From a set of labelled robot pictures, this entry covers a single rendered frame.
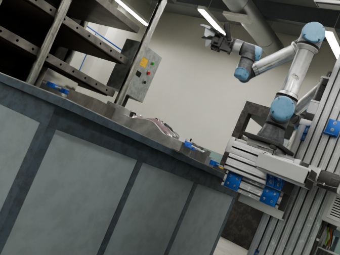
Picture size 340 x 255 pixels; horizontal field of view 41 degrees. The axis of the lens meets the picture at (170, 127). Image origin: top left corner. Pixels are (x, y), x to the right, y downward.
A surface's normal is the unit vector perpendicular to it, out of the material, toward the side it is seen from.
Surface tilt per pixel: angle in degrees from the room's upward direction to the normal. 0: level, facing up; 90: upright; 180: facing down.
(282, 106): 98
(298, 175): 90
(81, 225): 90
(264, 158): 90
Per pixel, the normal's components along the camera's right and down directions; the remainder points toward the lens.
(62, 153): 0.77, 0.29
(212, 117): -0.51, -0.27
